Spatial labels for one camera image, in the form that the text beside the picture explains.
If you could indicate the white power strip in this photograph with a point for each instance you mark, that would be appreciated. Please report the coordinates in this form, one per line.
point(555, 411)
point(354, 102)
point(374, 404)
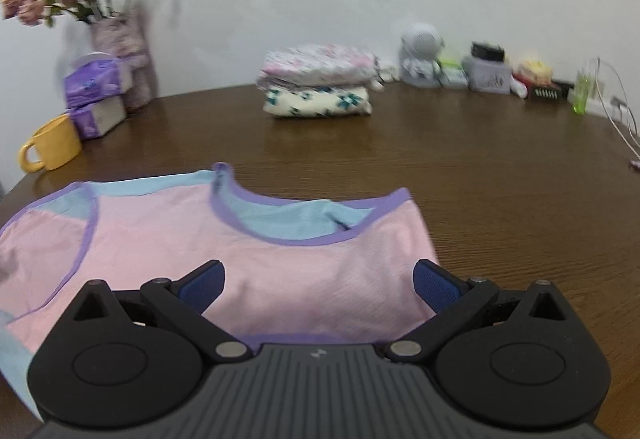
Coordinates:
point(605, 106)

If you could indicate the black labelled box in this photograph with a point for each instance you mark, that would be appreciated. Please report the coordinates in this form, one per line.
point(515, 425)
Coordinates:
point(550, 92)

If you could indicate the pink blue purple-trimmed vest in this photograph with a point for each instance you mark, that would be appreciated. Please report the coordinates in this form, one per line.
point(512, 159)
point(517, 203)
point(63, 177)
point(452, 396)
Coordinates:
point(300, 264)

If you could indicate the pink floral folded cloth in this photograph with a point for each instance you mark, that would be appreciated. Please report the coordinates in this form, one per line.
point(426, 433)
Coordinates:
point(320, 64)

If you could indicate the white charger plug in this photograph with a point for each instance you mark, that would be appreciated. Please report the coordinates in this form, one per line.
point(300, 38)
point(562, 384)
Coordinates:
point(600, 85)

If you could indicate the yellow mug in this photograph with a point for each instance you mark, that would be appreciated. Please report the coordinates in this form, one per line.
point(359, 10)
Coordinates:
point(57, 144)

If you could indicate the cream green-flowered folded cloth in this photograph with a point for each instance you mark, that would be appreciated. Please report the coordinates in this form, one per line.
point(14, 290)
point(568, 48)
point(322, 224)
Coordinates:
point(315, 101)

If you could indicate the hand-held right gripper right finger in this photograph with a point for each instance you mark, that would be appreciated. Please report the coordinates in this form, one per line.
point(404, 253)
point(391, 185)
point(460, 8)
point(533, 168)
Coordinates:
point(435, 286)

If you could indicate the green spray bottle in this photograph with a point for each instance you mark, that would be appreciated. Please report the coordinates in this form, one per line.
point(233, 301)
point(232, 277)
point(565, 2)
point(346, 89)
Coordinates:
point(581, 96)

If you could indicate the black power adapter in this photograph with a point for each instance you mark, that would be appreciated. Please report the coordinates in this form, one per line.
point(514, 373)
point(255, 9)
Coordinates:
point(487, 51)

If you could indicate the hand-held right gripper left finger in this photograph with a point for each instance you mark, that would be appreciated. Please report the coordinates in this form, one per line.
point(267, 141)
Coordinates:
point(202, 286)

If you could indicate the fuzzy pink vase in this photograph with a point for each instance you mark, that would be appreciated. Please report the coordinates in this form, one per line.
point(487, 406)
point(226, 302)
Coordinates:
point(125, 39)

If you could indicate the white tube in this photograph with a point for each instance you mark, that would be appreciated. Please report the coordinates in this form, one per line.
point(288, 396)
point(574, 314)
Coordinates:
point(519, 90)

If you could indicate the grey tin box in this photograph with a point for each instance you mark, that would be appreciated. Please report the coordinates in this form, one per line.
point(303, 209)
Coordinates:
point(487, 76)

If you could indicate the white astronaut speaker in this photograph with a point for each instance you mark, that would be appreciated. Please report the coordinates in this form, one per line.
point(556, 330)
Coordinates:
point(420, 44)

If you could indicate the purple tissue pack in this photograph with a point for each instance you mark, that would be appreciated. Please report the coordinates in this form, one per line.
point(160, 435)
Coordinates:
point(97, 119)
point(92, 84)

